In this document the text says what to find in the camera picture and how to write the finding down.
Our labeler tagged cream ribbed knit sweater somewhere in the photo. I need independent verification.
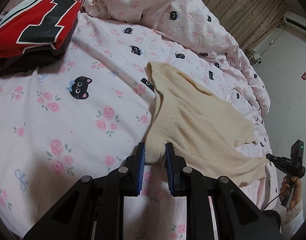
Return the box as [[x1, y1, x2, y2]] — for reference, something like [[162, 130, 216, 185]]
[[145, 61, 268, 186]]

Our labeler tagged person's right hand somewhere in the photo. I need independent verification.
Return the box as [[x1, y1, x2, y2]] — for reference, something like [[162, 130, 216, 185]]
[[279, 176, 302, 211]]

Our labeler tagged pink cat print bedsheet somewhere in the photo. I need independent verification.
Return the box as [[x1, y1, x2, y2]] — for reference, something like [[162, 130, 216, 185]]
[[0, 1, 271, 237]]

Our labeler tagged white air conditioner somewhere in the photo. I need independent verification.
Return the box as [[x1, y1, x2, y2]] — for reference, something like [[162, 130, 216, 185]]
[[283, 11, 306, 36]]

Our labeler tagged dark folded garment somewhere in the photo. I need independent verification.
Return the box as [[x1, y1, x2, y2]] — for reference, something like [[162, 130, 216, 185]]
[[0, 12, 80, 79]]

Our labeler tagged beige curtain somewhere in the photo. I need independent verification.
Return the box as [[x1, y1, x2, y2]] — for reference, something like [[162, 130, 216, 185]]
[[202, 0, 289, 50]]

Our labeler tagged pink cat print duvet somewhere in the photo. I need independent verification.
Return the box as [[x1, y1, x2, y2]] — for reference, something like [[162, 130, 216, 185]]
[[84, 0, 270, 116]]

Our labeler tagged red number jersey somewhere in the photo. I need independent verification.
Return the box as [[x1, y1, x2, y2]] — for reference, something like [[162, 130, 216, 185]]
[[0, 0, 85, 58]]

